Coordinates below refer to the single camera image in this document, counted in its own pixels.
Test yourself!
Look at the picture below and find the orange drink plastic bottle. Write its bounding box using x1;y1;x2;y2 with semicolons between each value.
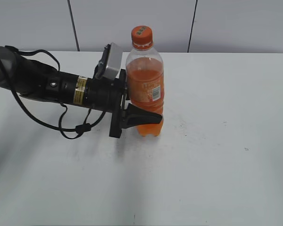
125;41;165;138

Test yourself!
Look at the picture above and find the orange bottle cap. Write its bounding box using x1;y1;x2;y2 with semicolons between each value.
131;25;153;45

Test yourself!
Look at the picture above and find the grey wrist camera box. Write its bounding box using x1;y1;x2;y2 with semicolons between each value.
94;42;123;81

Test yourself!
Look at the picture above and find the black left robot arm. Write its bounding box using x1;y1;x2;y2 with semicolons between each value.
0;43;162;138

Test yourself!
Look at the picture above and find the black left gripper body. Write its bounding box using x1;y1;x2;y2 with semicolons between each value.
85;69;127;138

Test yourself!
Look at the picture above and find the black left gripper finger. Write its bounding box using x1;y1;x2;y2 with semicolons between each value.
124;104;163;129

